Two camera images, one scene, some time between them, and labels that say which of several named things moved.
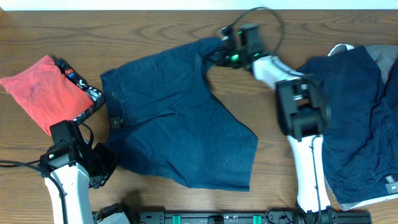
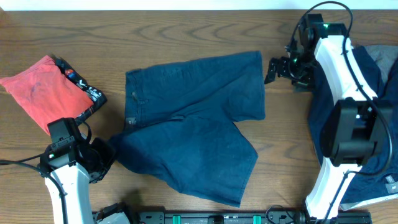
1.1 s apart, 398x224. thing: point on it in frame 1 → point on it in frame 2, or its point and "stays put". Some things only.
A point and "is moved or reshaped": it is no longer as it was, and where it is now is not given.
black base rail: (255, 217) stays put
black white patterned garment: (97, 96) stays put
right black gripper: (221, 60) → (283, 63)
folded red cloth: (49, 93) stays put
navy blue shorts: (162, 119) is moved or reshaped
